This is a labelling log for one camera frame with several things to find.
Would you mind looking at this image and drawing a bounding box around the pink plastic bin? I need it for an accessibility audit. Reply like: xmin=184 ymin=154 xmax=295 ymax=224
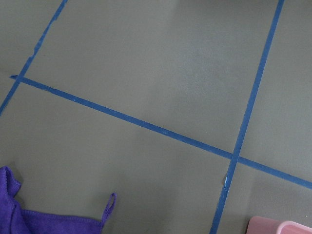
xmin=246 ymin=216 xmax=312 ymax=234

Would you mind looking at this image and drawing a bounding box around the purple microfiber cloth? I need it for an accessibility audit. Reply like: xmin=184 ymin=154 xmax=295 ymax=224
xmin=0 ymin=166 xmax=117 ymax=234

